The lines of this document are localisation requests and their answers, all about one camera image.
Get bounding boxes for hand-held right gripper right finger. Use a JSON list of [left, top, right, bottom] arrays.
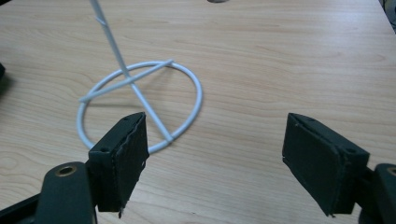
[[281, 112, 372, 217]]

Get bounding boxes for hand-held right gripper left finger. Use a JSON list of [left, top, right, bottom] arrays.
[[85, 111, 150, 219]]

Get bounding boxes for white wire stand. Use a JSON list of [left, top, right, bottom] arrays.
[[76, 0, 205, 156]]

